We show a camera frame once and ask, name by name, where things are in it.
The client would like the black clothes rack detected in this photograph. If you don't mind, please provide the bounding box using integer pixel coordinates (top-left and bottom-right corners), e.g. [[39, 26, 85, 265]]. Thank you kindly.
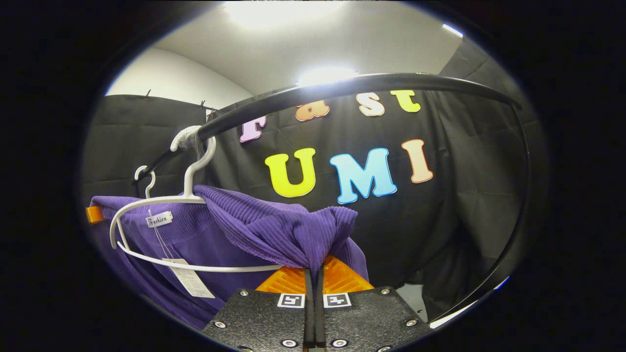
[[132, 72, 532, 324]]

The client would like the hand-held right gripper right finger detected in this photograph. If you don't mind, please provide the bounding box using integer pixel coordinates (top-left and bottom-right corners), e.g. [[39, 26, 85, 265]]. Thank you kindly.
[[315, 254, 431, 352]]

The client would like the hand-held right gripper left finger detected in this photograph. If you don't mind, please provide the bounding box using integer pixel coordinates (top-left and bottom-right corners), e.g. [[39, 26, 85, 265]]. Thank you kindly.
[[201, 266, 313, 352]]

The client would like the purple knit cardigan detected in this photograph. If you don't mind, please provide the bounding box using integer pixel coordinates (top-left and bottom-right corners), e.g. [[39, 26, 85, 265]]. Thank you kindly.
[[88, 185, 370, 331]]

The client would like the white plastic hanger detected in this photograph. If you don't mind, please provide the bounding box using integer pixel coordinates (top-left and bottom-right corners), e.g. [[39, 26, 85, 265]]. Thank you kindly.
[[134, 165, 157, 199]]

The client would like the black backdrop cloth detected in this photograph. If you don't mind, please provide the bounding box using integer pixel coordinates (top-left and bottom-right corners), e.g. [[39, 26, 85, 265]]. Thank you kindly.
[[81, 38, 548, 318]]

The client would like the white hanger with taped hook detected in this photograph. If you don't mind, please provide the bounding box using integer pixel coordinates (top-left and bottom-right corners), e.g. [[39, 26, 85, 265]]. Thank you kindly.
[[110, 126, 284, 273]]

